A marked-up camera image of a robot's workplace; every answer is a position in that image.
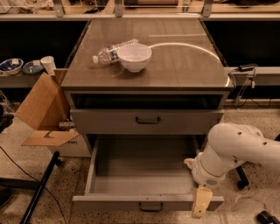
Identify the grey top drawer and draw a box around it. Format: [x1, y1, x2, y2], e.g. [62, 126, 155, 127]
[71, 109, 224, 135]

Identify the black caster wheel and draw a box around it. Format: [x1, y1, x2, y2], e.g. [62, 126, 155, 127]
[257, 211, 280, 224]

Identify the grey drawer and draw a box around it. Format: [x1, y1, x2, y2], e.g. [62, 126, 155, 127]
[71, 109, 224, 135]
[72, 134, 225, 213]

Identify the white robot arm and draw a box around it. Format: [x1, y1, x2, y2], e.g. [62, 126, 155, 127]
[184, 122, 280, 219]

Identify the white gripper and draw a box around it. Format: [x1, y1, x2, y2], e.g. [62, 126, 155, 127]
[184, 152, 227, 219]

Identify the clear plastic water bottle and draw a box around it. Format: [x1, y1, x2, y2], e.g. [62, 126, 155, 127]
[92, 38, 138, 65]

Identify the white bowl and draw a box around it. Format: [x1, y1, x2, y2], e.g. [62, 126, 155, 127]
[117, 43, 152, 73]

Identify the white paper cup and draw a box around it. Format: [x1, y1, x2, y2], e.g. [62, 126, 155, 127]
[40, 56, 56, 74]

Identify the brown cardboard box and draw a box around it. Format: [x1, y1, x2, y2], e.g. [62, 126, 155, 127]
[16, 73, 91, 158]

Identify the black stand leg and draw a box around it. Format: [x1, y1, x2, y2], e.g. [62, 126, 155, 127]
[20, 151, 60, 224]
[236, 166, 249, 190]

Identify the black power adapter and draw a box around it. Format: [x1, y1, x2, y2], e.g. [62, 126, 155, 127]
[238, 64, 258, 72]

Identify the black right stand leg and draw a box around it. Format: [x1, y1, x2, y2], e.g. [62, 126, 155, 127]
[236, 166, 249, 190]

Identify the blue patterned bowl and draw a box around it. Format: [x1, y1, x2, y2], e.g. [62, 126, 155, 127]
[0, 58, 24, 75]

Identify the black floor cable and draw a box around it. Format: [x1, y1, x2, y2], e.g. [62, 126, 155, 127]
[0, 145, 67, 224]

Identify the black left stand leg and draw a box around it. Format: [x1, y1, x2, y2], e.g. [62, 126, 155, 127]
[20, 151, 60, 224]

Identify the grey three-drawer cabinet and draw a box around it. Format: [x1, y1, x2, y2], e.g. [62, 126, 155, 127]
[61, 18, 233, 149]

